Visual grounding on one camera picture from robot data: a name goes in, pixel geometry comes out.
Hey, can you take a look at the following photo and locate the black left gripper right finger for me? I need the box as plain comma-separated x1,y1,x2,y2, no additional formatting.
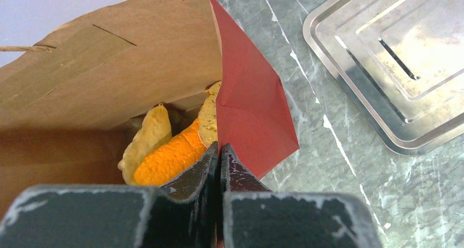
221,143,382,247

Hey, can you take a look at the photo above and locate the metal baking tray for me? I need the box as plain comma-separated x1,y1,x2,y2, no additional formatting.
303,0,463,155

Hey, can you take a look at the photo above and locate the orange fake bread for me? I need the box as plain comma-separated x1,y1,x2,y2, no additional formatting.
134,81,222,186

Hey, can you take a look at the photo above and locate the red brown paper bag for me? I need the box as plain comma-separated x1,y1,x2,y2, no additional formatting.
1,0,299,214

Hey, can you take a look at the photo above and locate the yellow fake bread slice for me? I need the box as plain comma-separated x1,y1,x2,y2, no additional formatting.
118,103,172,185

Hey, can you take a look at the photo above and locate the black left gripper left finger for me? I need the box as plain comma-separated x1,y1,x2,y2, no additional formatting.
1,143,219,247

